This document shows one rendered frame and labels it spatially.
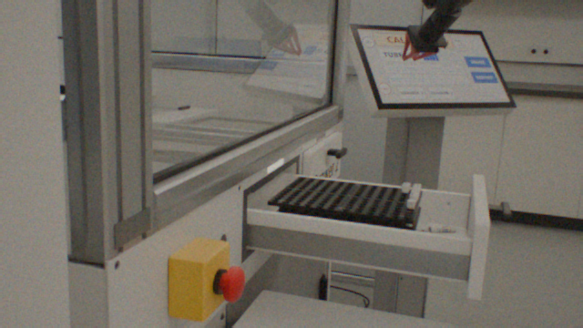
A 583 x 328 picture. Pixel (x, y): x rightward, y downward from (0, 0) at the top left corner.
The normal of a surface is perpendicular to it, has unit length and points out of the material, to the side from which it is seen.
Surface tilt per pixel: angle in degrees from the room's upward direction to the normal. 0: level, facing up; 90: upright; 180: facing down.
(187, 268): 90
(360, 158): 90
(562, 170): 90
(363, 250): 90
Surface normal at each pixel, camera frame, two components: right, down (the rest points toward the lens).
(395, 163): -0.92, 0.04
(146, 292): 0.95, 0.11
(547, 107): -0.29, 0.19
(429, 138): 0.40, 0.22
